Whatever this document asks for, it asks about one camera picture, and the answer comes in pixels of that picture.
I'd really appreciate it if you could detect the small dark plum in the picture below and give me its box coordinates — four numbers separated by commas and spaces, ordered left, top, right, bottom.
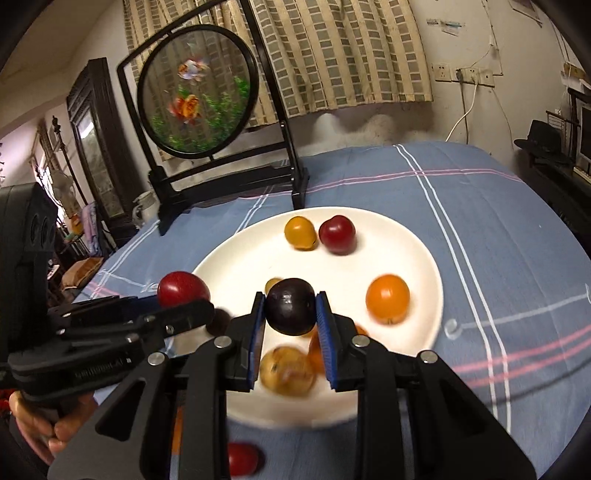
206, 308, 232, 336

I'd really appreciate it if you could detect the red tomato on cloth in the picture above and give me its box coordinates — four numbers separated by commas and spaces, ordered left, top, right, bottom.
228, 442, 265, 477

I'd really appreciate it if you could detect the white kettle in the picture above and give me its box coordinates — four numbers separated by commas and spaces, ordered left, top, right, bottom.
132, 191, 155, 224

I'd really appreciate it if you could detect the wall paper label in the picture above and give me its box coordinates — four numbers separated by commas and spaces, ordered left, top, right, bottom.
426, 17, 462, 35

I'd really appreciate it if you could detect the dark wooden framed painting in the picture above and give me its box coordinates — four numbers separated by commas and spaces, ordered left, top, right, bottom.
66, 58, 134, 222

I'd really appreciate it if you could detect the person's left hand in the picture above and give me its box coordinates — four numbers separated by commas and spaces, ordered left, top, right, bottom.
9, 391, 99, 465

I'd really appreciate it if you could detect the large dark plum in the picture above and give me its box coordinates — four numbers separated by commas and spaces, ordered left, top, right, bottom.
264, 278, 317, 336

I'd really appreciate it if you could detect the white round plate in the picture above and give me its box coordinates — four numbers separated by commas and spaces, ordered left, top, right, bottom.
190, 205, 444, 430

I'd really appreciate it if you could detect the black desk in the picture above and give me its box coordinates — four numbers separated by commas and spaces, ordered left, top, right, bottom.
524, 157, 591, 259

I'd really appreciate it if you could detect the brown seat cushion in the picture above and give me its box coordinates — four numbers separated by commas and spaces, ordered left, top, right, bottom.
61, 257, 105, 289

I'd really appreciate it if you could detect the yellow-orange tomato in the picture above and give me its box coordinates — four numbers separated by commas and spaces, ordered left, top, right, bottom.
284, 216, 318, 251

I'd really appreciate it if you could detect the orange tomato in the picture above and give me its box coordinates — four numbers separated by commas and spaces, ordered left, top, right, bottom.
366, 274, 411, 326

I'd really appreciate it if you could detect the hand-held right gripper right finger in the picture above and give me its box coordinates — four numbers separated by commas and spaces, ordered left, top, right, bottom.
315, 291, 539, 480

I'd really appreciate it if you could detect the black hat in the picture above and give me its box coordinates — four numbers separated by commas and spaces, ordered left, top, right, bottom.
514, 119, 573, 164

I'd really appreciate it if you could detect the draped purple cloth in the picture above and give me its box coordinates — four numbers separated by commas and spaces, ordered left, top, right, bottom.
81, 203, 105, 257

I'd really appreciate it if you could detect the checked beige curtain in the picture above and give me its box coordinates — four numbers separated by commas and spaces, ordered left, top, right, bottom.
122, 0, 435, 130

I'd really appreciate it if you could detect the orange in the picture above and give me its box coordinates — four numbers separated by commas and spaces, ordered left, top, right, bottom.
307, 324, 370, 374

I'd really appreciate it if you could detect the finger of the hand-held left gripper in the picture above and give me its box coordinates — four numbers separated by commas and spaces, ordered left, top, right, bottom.
55, 300, 216, 354
48, 294, 162, 325

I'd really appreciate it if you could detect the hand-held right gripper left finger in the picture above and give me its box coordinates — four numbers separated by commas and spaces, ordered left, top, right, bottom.
48, 291, 267, 480

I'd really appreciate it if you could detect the red tomato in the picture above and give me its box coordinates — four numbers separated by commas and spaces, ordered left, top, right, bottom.
157, 271, 211, 309
228, 442, 265, 477

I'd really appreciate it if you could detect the white power cable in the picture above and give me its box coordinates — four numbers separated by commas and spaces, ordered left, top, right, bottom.
445, 80, 478, 143

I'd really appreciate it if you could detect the computer monitor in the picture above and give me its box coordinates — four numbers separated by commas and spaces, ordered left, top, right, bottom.
575, 99, 591, 171

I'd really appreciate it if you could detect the white standing fan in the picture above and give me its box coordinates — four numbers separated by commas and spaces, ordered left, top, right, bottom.
46, 168, 79, 217

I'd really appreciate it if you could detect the blue striped tablecloth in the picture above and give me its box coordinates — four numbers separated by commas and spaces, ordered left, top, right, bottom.
69, 141, 591, 480

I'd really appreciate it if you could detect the smooth tan round fruit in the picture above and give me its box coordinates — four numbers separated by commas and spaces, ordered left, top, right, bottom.
259, 346, 317, 398

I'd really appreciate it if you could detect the round fish embroidery screen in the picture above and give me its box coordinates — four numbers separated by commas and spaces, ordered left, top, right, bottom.
116, 0, 310, 237

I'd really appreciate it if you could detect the large red plum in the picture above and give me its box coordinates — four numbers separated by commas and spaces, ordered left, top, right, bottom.
318, 215, 357, 256

